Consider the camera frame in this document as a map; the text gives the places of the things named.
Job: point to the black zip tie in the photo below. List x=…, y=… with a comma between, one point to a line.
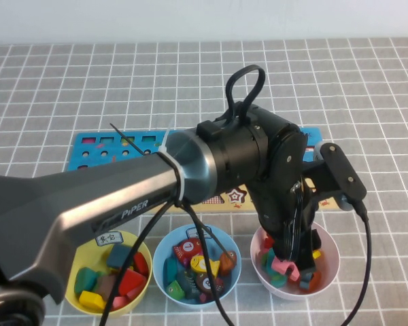
x=129, y=140

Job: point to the yellow wooden number piece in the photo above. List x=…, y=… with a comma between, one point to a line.
x=317, y=254

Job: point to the yellow plastic bowl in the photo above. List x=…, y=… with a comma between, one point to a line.
x=146, y=288

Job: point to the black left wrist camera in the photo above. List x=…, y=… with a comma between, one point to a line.
x=343, y=173

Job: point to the pink plastic bowl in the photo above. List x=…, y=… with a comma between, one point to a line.
x=330, y=271

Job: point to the light blue plastic bowl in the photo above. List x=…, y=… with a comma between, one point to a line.
x=160, y=271

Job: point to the grey white-grid tablecloth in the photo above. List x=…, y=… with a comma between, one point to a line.
x=360, y=102

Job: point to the blue-grey wooden number piece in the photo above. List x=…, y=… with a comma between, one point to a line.
x=306, y=284

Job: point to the brown wooden shape block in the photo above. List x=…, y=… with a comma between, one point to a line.
x=105, y=287

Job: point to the grey-blue square wooden block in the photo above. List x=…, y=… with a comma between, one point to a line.
x=119, y=256

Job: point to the green wooden shape block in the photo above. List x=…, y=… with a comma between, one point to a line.
x=85, y=280

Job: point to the orange-brown wooden fish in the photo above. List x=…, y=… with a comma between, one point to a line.
x=228, y=263

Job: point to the pink wooden number five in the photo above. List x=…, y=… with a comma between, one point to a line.
x=280, y=265

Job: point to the dark grey fishbone fish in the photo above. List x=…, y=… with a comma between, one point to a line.
x=187, y=283

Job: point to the green wooden fish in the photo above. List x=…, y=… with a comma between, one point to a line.
x=175, y=290

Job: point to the colourful wooden puzzle board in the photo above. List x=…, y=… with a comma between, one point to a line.
x=95, y=153

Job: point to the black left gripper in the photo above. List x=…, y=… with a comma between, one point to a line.
x=304, y=220

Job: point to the red triangle wooden block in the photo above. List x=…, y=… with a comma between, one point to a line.
x=131, y=282

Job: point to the yellow wooden fish six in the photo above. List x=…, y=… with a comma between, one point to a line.
x=199, y=265

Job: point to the green wooden number piece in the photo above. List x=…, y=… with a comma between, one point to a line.
x=267, y=263

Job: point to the red rounded wooden block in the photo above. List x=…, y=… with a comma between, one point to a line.
x=142, y=263

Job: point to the magenta wooden number piece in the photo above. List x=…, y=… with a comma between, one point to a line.
x=268, y=241

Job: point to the brown wooden fish eight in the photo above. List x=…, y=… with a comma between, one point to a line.
x=204, y=283

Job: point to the pink wooden shape block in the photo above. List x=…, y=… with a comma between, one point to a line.
x=120, y=302

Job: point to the teal wooden fish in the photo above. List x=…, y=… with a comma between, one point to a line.
x=171, y=270

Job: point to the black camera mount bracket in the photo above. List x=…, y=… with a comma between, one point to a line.
x=321, y=183

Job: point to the yellow wooden shape block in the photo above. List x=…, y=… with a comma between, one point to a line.
x=90, y=300

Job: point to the teal wooden number piece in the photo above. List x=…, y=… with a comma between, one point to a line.
x=279, y=281

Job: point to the red wooden fish seven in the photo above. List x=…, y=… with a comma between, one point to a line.
x=187, y=249

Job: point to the white zip tie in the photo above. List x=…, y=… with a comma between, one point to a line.
x=177, y=176

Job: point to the small red wooden fish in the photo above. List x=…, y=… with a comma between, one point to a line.
x=204, y=299

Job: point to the orange wooden number piece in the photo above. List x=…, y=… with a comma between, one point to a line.
x=316, y=283

